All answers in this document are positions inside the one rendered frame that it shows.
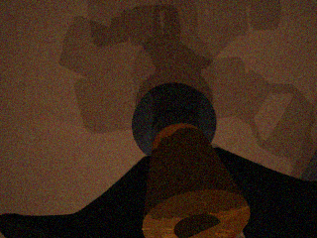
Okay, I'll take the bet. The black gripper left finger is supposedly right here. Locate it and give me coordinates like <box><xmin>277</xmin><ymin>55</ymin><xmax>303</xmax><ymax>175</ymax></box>
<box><xmin>0</xmin><ymin>156</ymin><xmax>151</xmax><ymax>238</ymax></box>

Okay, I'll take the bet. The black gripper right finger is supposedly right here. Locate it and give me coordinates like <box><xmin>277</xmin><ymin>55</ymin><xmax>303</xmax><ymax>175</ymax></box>
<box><xmin>214</xmin><ymin>148</ymin><xmax>317</xmax><ymax>238</ymax></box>

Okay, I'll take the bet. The orange knob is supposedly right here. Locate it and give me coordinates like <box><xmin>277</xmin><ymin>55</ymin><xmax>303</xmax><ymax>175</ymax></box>
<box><xmin>142</xmin><ymin>123</ymin><xmax>251</xmax><ymax>238</ymax></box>

